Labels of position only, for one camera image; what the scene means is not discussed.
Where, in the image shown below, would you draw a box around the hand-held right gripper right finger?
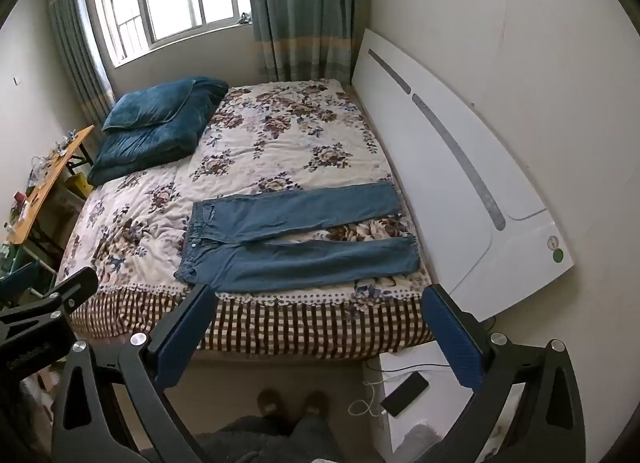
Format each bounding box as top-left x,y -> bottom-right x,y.
421,284 -> 587,463

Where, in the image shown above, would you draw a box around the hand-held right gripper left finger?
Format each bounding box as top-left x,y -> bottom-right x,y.
49,283 -> 220,463

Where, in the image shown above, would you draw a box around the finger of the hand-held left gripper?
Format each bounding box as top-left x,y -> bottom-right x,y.
30,267 -> 99,318

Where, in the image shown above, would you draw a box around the blue denim pants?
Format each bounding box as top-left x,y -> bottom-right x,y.
175,182 -> 420,294

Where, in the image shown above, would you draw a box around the white nightstand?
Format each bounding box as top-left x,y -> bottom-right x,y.
362,343 -> 526,459

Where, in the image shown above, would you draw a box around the black smartphone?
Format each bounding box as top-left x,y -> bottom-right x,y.
380,372 -> 431,418

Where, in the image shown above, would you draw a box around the brown slipper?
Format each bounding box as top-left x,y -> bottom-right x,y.
303,390 -> 328,416
256,389 -> 281,416

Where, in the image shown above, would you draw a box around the yellow green box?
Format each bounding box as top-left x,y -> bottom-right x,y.
65,173 -> 94,201

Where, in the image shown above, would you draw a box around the wooden folding desk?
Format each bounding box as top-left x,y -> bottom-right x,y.
7,124 -> 96,274

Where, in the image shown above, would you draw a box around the assorted small clutter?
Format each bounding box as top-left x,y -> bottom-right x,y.
5,129 -> 81,239

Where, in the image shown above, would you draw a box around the person's legs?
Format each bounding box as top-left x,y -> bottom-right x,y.
192,413 -> 351,463

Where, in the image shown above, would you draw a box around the teal folded quilt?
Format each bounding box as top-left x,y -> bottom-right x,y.
87,77 -> 230,187

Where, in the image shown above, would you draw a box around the teal velvet pillow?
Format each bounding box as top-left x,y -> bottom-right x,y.
102,77 -> 196,131

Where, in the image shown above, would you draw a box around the white headboard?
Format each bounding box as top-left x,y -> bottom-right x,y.
351,28 -> 575,322

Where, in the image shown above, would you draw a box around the floral bed blanket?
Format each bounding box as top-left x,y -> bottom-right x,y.
56,78 -> 436,359

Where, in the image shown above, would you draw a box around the teal curtain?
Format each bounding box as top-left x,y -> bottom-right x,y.
245,0 -> 373,81
47,0 -> 118,126

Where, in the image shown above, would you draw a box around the white charging cable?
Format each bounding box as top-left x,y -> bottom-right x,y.
348,377 -> 386,417

